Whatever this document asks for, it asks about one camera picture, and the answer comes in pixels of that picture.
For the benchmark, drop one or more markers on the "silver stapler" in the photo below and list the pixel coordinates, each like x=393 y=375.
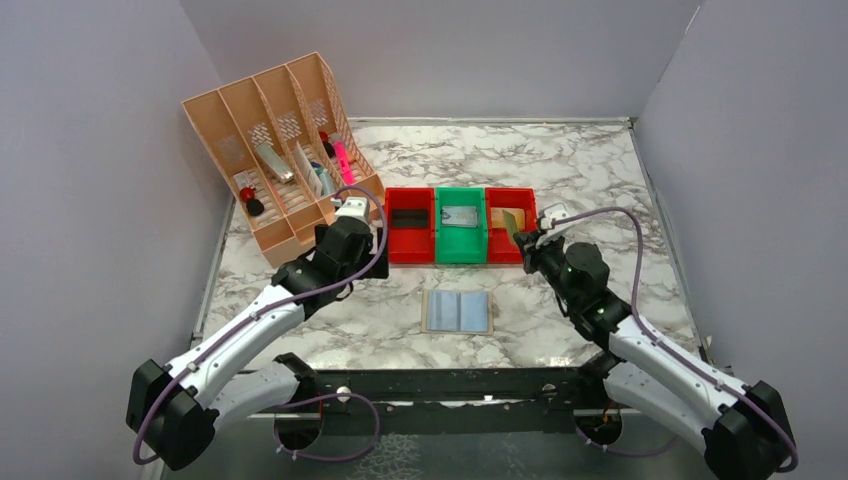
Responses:
x=269 y=156

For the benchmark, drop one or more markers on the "red bin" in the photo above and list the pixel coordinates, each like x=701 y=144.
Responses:
x=501 y=250
x=411 y=246

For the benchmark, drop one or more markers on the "grey card in bin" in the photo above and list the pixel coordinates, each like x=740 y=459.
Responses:
x=459 y=216

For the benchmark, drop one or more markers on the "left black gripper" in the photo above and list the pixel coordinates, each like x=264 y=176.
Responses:
x=369 y=250

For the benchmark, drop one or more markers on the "gold credit card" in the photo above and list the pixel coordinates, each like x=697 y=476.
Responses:
x=513 y=220

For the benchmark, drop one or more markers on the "left red bin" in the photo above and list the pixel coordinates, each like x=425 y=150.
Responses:
x=411 y=246

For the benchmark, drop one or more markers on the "green bin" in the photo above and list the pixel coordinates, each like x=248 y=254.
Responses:
x=461 y=245

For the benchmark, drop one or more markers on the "black card in bin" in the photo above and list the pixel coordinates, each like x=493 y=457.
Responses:
x=409 y=219

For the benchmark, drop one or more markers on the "right red bin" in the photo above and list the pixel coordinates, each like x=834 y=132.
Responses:
x=501 y=250

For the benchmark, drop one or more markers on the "peach desk file organizer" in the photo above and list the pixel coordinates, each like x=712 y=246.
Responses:
x=297 y=108

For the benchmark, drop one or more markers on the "black mounting rail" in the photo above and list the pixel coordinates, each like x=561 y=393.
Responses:
x=557 y=400

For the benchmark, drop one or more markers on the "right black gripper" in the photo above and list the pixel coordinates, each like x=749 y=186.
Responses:
x=532 y=249

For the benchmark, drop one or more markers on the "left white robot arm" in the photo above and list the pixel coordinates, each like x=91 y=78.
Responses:
x=176 y=409

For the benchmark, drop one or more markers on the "pink highlighter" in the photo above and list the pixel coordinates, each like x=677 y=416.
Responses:
x=343 y=162

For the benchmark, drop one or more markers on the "gold card in bin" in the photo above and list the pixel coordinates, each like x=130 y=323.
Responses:
x=496 y=217

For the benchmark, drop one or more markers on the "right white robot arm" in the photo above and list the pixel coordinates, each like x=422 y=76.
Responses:
x=741 y=428

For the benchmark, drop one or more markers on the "beige card holder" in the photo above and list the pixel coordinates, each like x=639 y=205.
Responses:
x=457 y=312

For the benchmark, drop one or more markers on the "red and black stamp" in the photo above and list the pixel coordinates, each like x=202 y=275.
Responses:
x=253 y=206

